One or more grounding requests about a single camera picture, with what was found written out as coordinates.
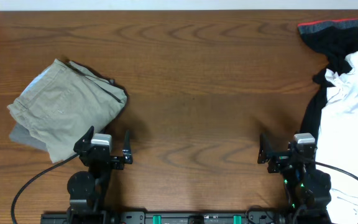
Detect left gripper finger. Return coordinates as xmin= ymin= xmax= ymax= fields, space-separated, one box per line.
xmin=122 ymin=130 xmax=133 ymax=164
xmin=73 ymin=126 xmax=94 ymax=153

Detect white printed t-shirt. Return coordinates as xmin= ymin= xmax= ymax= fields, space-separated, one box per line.
xmin=316 ymin=52 xmax=358 ymax=223

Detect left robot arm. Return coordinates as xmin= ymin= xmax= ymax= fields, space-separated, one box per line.
xmin=67 ymin=127 xmax=133 ymax=223

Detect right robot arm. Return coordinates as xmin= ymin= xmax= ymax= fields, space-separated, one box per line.
xmin=257 ymin=133 xmax=331 ymax=223

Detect folded khaki trousers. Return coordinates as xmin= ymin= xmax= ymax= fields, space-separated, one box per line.
xmin=7 ymin=59 xmax=127 ymax=162

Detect folded grey garment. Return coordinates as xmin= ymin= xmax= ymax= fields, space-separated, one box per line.
xmin=9 ymin=123 xmax=47 ymax=152

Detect black garment red trim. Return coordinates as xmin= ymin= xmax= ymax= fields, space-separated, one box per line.
xmin=298 ymin=18 xmax=358 ymax=139

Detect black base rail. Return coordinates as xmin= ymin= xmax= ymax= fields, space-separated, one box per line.
xmin=40 ymin=210 xmax=287 ymax=224

